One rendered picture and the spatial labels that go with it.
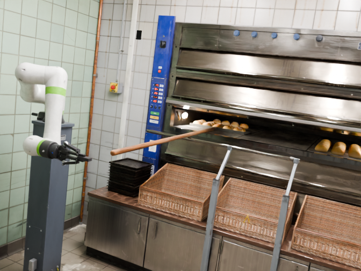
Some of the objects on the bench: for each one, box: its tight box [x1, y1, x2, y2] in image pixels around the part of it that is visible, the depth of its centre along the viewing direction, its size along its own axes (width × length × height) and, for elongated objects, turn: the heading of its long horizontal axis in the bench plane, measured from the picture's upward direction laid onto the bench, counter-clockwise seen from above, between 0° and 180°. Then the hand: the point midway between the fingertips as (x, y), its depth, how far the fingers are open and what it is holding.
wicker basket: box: [291, 195, 361, 269], centre depth 256 cm, size 49×56×28 cm
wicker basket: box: [138, 163, 225, 222], centre depth 305 cm, size 49×56×28 cm
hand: (84, 158), depth 184 cm, fingers closed
